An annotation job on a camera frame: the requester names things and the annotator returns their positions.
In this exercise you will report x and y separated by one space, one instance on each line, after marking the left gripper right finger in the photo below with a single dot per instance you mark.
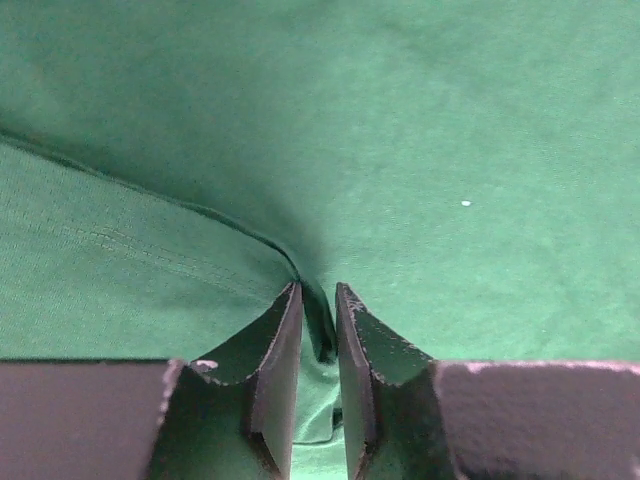
408 415

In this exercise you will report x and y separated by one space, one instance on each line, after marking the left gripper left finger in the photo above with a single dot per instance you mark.
226 415

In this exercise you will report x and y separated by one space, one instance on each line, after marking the green t shirt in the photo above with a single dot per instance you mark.
470 169

